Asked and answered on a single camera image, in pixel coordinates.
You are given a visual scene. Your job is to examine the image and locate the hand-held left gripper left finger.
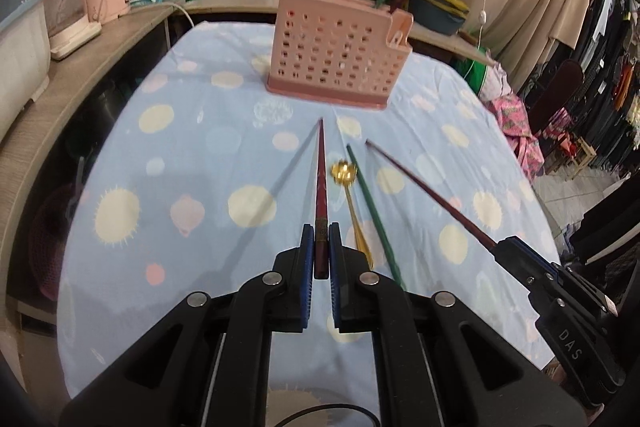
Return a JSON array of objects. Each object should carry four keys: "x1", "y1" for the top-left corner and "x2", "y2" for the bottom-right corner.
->
[{"x1": 60, "y1": 224, "x2": 315, "y2": 427}]

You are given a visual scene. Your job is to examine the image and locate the white plastic bin blue rim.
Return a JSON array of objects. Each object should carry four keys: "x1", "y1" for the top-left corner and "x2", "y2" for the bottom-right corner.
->
[{"x1": 0, "y1": 0, "x2": 52, "y2": 144}]

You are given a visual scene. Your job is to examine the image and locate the pink floral fabric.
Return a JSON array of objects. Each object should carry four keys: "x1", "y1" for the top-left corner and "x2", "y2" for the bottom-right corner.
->
[{"x1": 487, "y1": 91, "x2": 547, "y2": 178}]

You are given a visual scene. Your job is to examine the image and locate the white kettle cable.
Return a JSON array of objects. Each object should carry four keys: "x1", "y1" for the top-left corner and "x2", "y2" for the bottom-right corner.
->
[{"x1": 169, "y1": 1, "x2": 197, "y2": 28}]

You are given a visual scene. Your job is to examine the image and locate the black chair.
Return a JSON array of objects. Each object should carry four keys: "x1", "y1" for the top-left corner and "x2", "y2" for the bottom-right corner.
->
[{"x1": 529, "y1": 59, "x2": 586, "y2": 138}]

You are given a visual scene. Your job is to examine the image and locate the green bag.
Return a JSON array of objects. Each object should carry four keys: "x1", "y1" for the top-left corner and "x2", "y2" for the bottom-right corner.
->
[{"x1": 452, "y1": 47, "x2": 494, "y2": 98}]

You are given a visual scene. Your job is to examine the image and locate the white appliance with clear lid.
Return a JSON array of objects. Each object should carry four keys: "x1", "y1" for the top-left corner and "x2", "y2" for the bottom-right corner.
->
[{"x1": 42, "y1": 0, "x2": 104, "y2": 62}]

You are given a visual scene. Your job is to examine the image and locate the hanging clothes rack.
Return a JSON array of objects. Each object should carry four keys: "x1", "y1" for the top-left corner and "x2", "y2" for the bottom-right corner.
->
[{"x1": 574, "y1": 0, "x2": 640, "y2": 180}]

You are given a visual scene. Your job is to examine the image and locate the gold flower spoon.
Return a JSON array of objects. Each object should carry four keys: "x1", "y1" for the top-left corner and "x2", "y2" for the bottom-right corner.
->
[{"x1": 331, "y1": 160, "x2": 375, "y2": 271}]

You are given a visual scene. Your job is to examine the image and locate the black cable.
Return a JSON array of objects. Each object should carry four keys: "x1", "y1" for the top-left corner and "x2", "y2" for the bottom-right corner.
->
[{"x1": 269, "y1": 403, "x2": 382, "y2": 427}]

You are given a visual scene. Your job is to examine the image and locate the stacked blue dishes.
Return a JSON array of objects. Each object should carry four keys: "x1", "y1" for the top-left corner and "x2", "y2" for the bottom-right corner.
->
[{"x1": 409, "y1": 0, "x2": 472, "y2": 36}]

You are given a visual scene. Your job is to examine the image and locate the pink perforated utensil holder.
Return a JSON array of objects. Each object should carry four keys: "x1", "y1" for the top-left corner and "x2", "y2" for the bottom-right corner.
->
[{"x1": 266, "y1": 0, "x2": 414, "y2": 110}]

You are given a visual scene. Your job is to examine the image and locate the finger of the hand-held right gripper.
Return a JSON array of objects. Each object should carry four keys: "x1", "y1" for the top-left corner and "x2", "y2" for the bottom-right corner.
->
[
  {"x1": 491, "y1": 236, "x2": 562, "y2": 309},
  {"x1": 515, "y1": 237, "x2": 568, "y2": 270}
]

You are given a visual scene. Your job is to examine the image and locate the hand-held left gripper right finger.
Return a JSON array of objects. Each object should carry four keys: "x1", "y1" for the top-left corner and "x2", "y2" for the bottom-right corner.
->
[{"x1": 329, "y1": 223, "x2": 586, "y2": 427}]

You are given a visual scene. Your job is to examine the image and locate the wooden counter shelf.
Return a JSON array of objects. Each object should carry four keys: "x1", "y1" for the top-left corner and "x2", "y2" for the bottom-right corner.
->
[{"x1": 0, "y1": 0, "x2": 501, "y2": 314}]

